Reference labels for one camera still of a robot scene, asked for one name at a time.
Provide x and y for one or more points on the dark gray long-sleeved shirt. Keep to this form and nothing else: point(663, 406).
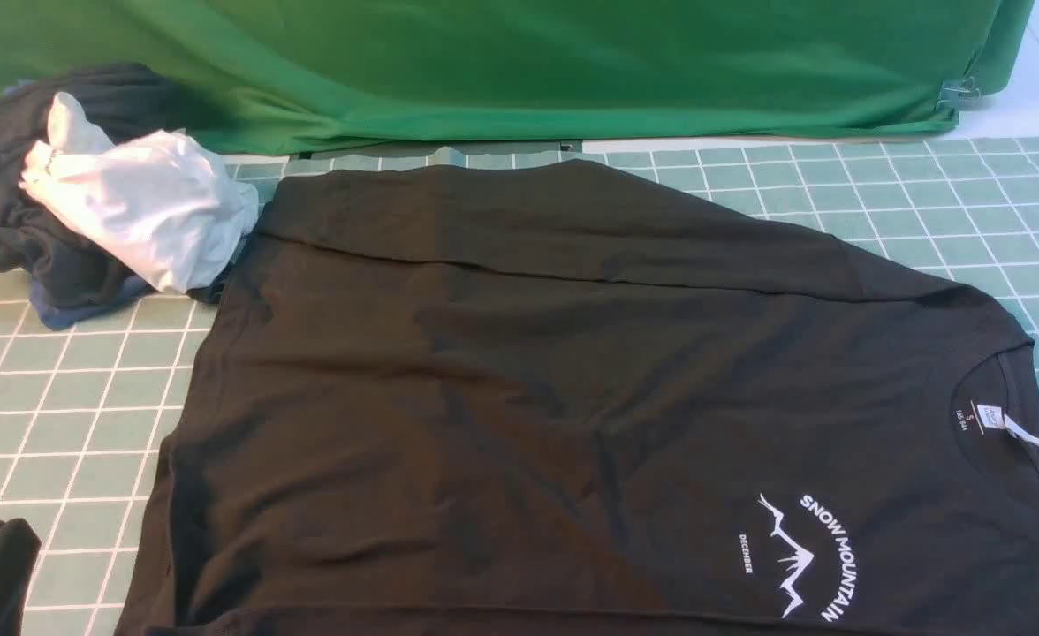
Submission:
point(568, 401)

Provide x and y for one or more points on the green checkered table mat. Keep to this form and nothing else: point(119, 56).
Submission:
point(83, 410)

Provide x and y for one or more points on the blue crumpled garment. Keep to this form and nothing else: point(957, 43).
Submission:
point(69, 314)

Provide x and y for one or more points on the white crumpled garment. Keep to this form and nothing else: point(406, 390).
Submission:
point(162, 204)

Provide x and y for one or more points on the green backdrop cloth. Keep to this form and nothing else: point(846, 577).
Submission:
point(286, 77)

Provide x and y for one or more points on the metal binder clip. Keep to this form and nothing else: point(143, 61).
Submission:
point(959, 95)

